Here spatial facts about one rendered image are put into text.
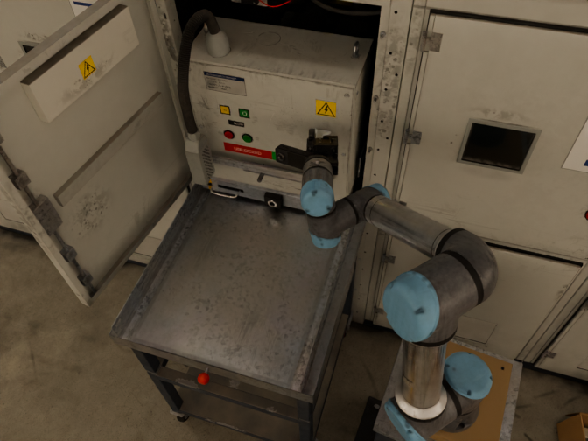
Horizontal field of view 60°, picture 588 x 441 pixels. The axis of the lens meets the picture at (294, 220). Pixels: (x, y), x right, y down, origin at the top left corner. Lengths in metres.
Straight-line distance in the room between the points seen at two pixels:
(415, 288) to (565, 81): 0.67
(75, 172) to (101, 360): 1.29
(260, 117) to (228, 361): 0.70
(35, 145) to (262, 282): 0.74
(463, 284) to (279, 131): 0.79
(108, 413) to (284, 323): 1.16
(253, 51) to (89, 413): 1.69
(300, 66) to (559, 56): 0.62
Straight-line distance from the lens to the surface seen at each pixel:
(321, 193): 1.15
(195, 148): 1.56
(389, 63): 1.39
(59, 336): 2.73
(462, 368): 1.33
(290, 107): 1.45
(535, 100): 1.40
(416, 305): 0.91
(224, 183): 1.78
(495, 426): 1.55
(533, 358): 2.49
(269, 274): 1.62
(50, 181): 1.43
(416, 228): 1.12
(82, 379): 2.58
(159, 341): 1.57
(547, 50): 1.32
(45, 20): 1.80
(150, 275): 1.66
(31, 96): 1.31
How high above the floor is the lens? 2.21
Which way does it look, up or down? 52 degrees down
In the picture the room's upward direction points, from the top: 3 degrees counter-clockwise
